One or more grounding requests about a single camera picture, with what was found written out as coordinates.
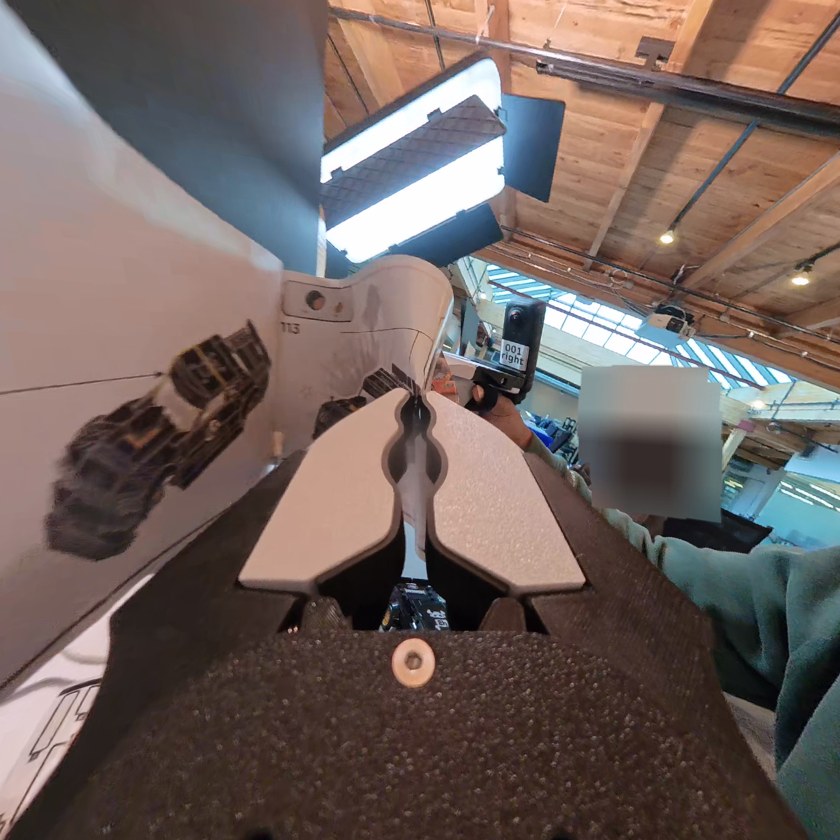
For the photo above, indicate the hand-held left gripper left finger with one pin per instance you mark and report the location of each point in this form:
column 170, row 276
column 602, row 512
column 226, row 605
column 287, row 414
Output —
column 322, row 519

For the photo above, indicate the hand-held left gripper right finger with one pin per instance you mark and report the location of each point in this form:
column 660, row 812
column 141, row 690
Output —
column 505, row 519

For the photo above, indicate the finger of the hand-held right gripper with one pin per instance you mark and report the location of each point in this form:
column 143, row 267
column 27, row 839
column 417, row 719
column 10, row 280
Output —
column 470, row 368

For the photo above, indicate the lego instruction booklet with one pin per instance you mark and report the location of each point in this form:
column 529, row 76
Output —
column 105, row 263

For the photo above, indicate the person's right hand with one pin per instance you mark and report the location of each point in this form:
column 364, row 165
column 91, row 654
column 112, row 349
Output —
column 505, row 418

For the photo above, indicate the ceiling projector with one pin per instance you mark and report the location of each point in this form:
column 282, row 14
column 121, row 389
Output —
column 672, row 320

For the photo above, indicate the ceiling spotlight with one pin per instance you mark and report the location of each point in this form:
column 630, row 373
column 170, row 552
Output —
column 667, row 236
column 802, row 274

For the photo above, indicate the white sticker sheet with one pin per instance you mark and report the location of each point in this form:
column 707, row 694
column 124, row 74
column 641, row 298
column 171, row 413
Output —
column 53, row 735

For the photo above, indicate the black partition panel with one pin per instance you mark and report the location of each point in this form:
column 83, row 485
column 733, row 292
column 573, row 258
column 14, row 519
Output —
column 197, row 105

